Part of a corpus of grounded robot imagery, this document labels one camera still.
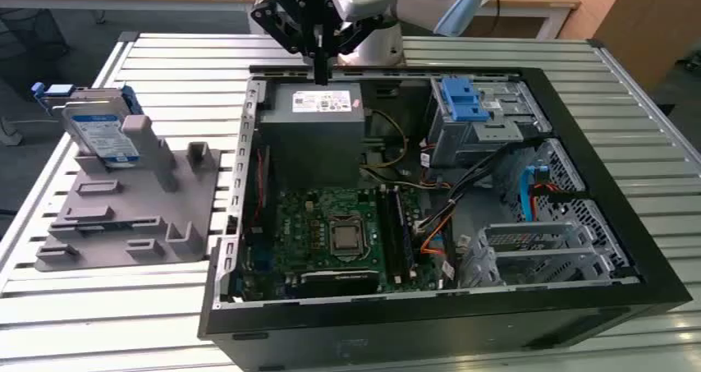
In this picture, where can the blue plastic drive latch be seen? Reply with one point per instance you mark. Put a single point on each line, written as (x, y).
(460, 101)

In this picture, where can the black RAM slot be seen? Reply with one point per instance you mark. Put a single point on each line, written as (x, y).
(389, 232)

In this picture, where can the green motherboard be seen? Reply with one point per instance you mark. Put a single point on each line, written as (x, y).
(307, 224)

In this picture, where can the black CPU socket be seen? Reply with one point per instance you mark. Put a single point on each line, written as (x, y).
(345, 217)

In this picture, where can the silver optical drive cage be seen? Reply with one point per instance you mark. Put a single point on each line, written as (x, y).
(465, 142)

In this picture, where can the grey power supply unit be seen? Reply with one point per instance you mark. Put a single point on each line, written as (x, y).
(312, 150)

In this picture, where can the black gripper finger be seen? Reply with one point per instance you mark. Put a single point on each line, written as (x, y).
(279, 23)
(359, 33)

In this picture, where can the black open PC case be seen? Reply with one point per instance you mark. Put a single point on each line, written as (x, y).
(383, 327)

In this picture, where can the silver disk bay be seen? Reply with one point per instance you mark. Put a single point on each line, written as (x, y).
(548, 253)

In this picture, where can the black graphics card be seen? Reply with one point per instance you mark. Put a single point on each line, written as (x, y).
(340, 283)

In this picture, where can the hard disk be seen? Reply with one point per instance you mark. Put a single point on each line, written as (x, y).
(101, 134)

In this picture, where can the grey parts rack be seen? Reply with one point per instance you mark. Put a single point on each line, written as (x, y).
(136, 208)

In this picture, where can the wooden cabinet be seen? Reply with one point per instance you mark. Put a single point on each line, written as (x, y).
(646, 27)

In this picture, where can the black mesh waste basket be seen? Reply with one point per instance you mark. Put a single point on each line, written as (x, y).
(32, 51)

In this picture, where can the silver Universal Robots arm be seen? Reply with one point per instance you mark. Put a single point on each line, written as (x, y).
(383, 43)

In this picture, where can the white stand foot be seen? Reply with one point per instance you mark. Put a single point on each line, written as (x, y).
(8, 136)

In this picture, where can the silver CPU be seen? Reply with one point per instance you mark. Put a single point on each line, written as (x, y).
(347, 237)

